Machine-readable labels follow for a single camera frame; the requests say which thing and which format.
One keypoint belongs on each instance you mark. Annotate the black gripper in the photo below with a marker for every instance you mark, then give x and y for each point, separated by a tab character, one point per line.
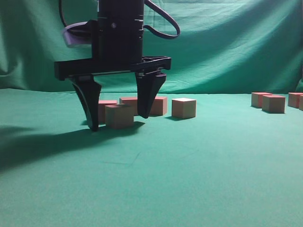
116	46

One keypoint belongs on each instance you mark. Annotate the pink cube moved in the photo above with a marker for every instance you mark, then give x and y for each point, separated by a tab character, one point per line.
131	101
119	116
101	109
183	108
159	106

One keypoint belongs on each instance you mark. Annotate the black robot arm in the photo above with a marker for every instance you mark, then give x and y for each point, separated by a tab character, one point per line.
123	7

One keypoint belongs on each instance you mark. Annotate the green cloth backdrop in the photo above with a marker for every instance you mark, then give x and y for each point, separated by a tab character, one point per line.
231	166

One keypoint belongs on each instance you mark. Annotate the pink cube left column far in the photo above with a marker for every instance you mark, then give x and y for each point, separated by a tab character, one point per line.
256	98

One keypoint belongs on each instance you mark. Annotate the pink cube column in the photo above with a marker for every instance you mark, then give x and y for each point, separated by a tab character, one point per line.
294	99
256	98
301	103

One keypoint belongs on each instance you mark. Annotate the pink cube left column second-far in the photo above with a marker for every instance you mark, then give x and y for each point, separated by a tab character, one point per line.
273	104

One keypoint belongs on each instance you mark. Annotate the pink cube right column far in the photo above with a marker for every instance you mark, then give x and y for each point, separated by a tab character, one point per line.
294	99

